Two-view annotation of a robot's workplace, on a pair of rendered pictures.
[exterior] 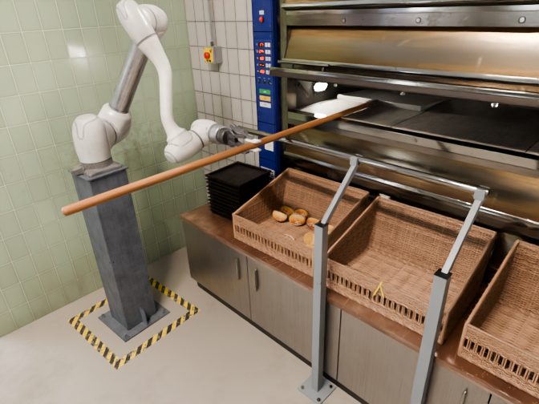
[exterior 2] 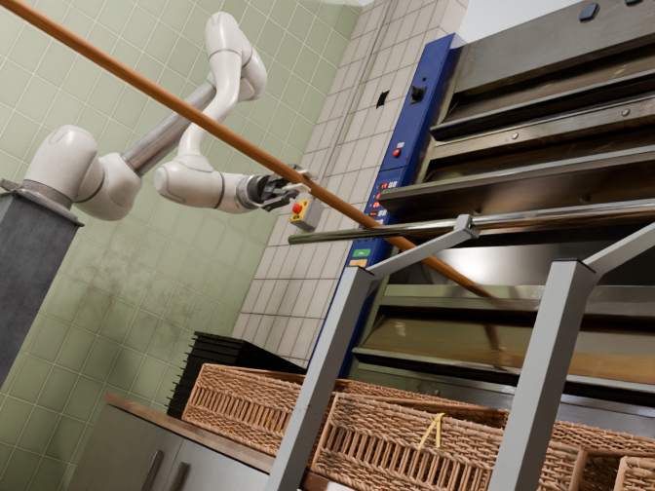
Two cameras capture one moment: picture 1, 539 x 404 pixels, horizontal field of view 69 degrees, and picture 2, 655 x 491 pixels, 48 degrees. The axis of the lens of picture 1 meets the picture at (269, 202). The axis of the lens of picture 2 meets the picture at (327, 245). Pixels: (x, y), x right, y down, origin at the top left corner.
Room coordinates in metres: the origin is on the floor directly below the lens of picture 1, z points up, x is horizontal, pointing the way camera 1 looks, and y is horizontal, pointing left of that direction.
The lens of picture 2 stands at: (0.02, -0.45, 0.60)
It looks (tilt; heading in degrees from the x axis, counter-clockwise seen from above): 16 degrees up; 14
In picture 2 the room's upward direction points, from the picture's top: 21 degrees clockwise
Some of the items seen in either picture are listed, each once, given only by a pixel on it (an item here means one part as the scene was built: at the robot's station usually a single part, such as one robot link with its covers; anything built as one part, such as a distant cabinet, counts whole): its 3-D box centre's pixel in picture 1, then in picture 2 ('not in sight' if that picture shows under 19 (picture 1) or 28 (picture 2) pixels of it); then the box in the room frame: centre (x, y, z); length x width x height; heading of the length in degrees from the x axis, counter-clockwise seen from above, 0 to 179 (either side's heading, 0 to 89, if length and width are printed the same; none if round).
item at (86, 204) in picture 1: (263, 141); (320, 193); (1.65, 0.02, 1.20); 1.71 x 0.03 x 0.03; 135
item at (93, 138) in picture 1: (91, 136); (66, 162); (1.92, 0.88, 1.17); 0.18 x 0.16 x 0.22; 170
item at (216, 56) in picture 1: (212, 54); (306, 213); (2.64, 0.32, 1.46); 0.10 x 0.07 x 0.10; 45
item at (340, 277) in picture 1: (405, 259); (522, 465); (1.41, -0.58, 0.72); 0.56 x 0.49 x 0.28; 46
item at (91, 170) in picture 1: (93, 164); (37, 197); (1.90, 0.90, 1.03); 0.22 x 0.18 x 0.06; 138
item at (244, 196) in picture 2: (219, 134); (256, 191); (1.78, 0.22, 1.20); 0.09 x 0.06 x 0.09; 134
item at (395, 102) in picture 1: (391, 96); not in sight; (2.45, -0.78, 1.19); 0.55 x 0.36 x 0.03; 45
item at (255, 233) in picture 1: (299, 215); (329, 414); (1.84, -0.16, 0.72); 0.56 x 0.49 x 0.28; 46
